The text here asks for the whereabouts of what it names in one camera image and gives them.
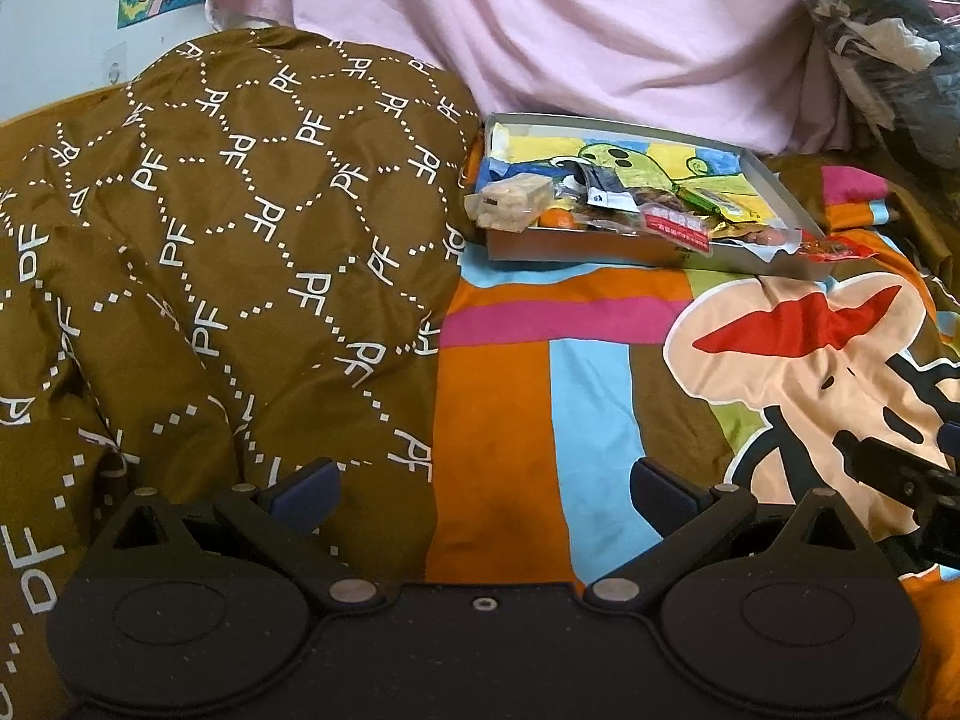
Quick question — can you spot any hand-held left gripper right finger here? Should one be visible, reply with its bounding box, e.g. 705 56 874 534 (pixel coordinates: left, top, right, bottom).
581 457 876 610

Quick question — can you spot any metal tray with cartoon drawing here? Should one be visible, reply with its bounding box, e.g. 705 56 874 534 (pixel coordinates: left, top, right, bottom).
480 112 830 281

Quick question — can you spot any long blue snack packet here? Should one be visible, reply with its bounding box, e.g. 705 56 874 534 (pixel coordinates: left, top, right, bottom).
577 165 639 210

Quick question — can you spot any colourful cartoon printed blanket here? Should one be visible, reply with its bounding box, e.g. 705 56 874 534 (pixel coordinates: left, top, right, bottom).
424 131 960 720

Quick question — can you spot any gold snack packet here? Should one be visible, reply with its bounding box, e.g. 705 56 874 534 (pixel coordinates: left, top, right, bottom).
709 210 778 233

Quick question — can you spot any red packet with pink print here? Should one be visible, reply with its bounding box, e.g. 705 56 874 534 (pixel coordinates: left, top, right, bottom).
643 208 714 258

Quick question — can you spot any clear bag of camouflage cloth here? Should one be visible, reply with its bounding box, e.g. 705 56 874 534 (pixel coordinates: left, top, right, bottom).
784 0 960 167

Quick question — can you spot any rice cracker bar packet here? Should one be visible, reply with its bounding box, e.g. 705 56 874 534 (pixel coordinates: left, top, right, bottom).
471 172 554 233

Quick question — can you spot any yellow snack packet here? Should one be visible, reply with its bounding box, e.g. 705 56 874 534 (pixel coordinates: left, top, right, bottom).
679 184 748 218

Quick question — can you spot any white sausage packet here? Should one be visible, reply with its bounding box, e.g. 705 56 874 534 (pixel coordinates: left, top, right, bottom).
739 227 798 251

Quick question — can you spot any pink cloth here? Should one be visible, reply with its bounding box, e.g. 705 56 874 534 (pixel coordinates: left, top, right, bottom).
206 0 848 156

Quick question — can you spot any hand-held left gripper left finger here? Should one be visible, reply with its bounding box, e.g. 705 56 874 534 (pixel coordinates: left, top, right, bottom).
94 457 383 611

